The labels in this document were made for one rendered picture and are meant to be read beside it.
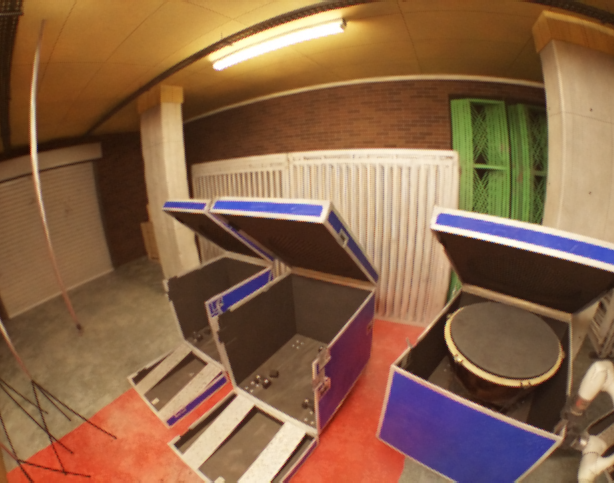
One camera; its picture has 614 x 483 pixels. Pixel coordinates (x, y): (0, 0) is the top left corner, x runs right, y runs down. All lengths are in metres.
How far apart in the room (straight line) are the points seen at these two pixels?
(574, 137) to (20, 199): 7.76
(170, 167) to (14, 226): 3.98
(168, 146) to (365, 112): 2.90
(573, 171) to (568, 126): 0.32
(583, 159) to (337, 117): 3.48
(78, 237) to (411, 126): 6.80
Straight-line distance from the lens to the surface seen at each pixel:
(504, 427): 1.49
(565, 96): 2.29
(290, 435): 2.16
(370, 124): 4.21
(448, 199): 2.93
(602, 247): 1.33
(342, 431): 2.34
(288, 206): 1.38
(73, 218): 6.58
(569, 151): 2.23
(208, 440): 2.37
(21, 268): 6.55
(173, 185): 3.81
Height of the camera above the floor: 2.01
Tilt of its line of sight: 18 degrees down
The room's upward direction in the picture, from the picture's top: 3 degrees counter-clockwise
